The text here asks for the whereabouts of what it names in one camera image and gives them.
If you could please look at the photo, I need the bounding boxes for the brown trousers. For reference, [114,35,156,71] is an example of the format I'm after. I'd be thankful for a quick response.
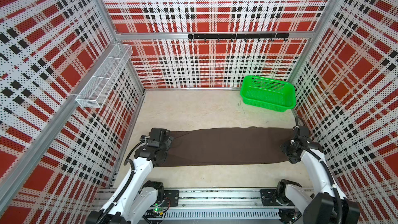
[160,127,293,167]

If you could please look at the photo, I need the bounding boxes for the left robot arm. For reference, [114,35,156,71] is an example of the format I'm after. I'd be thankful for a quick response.
[86,128,174,224]

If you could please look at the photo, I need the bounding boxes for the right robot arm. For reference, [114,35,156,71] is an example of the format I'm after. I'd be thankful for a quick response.
[274,125,360,224]

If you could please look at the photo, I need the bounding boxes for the green plastic basket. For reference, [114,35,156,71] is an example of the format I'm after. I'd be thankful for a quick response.
[240,76,296,113]

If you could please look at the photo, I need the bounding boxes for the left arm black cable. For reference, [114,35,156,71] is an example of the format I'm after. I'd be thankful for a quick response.
[94,139,162,224]

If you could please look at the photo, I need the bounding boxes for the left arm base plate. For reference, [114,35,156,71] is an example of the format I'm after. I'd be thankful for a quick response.
[154,189,180,208]

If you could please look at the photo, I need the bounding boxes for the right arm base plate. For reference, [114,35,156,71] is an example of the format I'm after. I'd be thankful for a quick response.
[260,188,294,207]

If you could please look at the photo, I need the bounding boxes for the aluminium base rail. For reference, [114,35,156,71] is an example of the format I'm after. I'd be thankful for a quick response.
[91,188,347,209]

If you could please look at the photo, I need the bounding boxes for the white wire mesh shelf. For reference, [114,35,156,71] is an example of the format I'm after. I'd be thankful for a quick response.
[76,44,132,108]

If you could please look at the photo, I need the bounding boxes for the black hook rail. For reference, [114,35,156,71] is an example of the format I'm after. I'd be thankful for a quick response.
[188,33,290,40]

